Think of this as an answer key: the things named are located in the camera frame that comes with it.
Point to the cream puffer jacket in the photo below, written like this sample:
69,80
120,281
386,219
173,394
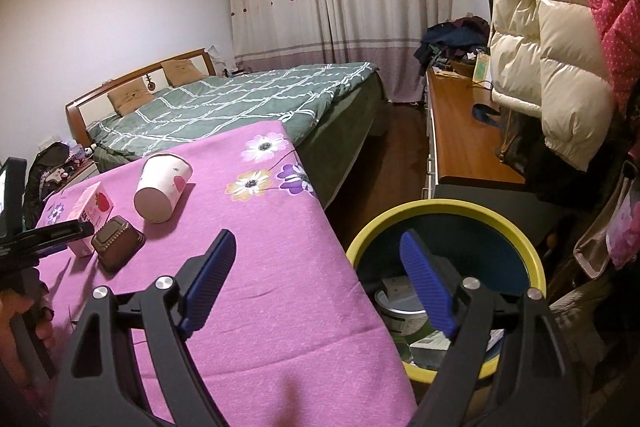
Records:
565,57

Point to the wooden headboard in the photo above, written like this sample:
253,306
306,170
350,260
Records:
100,89

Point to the yellow rimmed waste bin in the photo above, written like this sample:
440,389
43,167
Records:
520,247

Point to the brown pillow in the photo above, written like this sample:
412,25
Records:
129,99
182,72

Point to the pink floral tablecloth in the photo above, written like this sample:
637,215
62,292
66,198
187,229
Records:
280,257

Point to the red dotted quilted jacket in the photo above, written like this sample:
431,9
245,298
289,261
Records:
615,7

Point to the pink floral cloth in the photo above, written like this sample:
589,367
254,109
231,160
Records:
625,237

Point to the pink drink carton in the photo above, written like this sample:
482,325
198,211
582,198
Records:
90,207

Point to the wooden nightstand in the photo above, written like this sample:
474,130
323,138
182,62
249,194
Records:
80,174

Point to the pile of dark clothes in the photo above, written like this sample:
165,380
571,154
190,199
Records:
460,37

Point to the pink and white curtain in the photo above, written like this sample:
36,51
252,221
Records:
325,7

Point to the dark mesh bag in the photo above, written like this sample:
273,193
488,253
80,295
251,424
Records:
515,147

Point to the green desk calendar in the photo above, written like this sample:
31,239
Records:
481,69

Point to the beige handbag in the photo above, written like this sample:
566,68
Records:
590,247

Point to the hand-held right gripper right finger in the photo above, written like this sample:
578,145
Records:
425,287

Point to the brown plastic tray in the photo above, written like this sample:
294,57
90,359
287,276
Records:
117,242

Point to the person's left hand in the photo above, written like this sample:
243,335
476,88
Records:
37,319

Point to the small white box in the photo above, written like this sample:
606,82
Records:
397,288

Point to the white paper cup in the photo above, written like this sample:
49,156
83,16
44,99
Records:
160,187

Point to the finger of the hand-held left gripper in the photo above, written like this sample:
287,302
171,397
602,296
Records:
47,248
65,229

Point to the black bag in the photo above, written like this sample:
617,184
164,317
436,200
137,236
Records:
42,167

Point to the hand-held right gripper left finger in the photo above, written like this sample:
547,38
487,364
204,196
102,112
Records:
210,287

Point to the white round tin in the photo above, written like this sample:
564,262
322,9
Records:
400,313

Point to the bed with green checked cover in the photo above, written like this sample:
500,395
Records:
250,92

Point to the wooden desk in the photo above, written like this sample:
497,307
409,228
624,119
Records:
465,132

